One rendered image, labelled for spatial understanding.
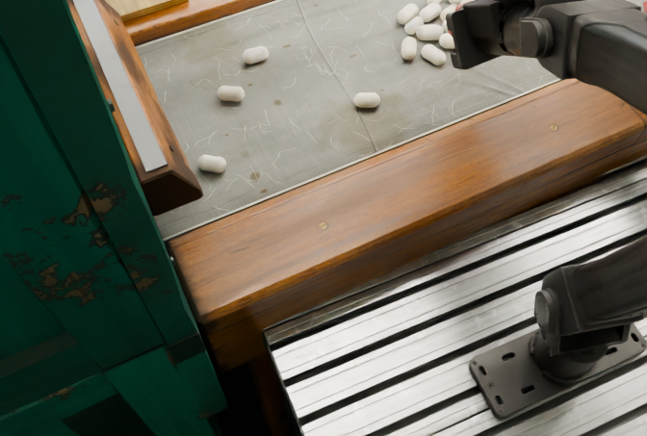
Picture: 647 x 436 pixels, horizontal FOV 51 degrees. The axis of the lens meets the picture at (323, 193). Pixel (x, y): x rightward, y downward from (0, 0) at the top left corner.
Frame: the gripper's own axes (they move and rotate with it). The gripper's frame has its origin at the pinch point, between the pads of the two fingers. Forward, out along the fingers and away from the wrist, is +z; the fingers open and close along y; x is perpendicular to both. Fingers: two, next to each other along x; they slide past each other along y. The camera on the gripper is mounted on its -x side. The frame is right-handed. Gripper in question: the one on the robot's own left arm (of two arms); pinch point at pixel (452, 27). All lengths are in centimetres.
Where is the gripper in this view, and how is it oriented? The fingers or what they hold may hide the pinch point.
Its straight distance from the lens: 88.3
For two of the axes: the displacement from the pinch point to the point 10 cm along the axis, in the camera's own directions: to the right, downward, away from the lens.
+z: -3.5, -2.4, 9.1
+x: 2.8, 9.0, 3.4
